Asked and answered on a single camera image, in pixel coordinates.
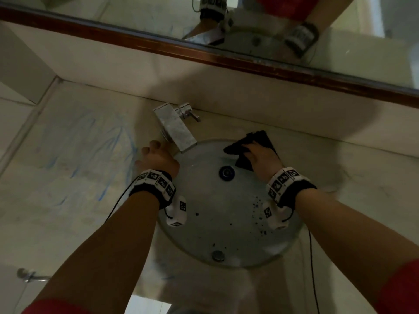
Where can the chrome faucet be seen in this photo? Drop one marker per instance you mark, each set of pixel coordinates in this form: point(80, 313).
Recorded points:
point(175, 125)

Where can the red shirt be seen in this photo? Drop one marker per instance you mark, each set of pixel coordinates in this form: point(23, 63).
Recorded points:
point(399, 291)

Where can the black cloth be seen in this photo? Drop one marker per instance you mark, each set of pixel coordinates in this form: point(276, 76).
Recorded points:
point(258, 138)

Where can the wood framed mirror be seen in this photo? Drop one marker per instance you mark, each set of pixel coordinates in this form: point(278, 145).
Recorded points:
point(209, 58)

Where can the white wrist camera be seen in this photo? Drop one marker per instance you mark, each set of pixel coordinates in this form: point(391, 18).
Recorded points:
point(275, 217)
point(176, 212)

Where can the person's right hand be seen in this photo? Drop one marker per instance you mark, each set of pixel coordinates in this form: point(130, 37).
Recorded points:
point(265, 163)

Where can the person's left hand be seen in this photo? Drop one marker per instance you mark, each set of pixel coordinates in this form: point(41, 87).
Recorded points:
point(158, 160)

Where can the chrome sink drain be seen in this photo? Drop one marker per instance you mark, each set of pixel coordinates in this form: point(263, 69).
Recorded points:
point(227, 173)

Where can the person's left forearm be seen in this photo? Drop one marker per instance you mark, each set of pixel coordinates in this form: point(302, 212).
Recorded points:
point(101, 255)

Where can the black wristband with white markers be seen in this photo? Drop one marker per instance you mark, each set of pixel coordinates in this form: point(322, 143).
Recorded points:
point(155, 189)
point(291, 186)

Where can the white oval sink basin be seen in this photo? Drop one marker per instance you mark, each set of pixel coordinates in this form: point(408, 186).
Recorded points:
point(229, 225)

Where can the person's right forearm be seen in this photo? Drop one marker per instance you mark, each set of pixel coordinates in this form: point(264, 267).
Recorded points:
point(353, 238)

